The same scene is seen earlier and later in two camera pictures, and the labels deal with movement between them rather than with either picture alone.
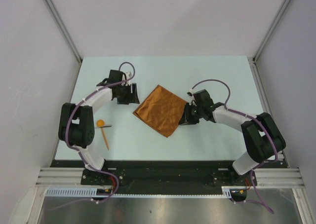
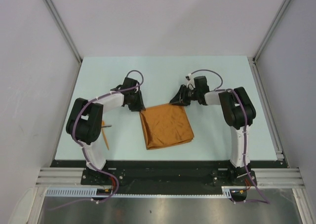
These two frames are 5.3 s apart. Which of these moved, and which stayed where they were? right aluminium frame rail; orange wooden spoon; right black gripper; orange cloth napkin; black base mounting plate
Moved: orange cloth napkin; right black gripper
Stayed: orange wooden spoon; black base mounting plate; right aluminium frame rail
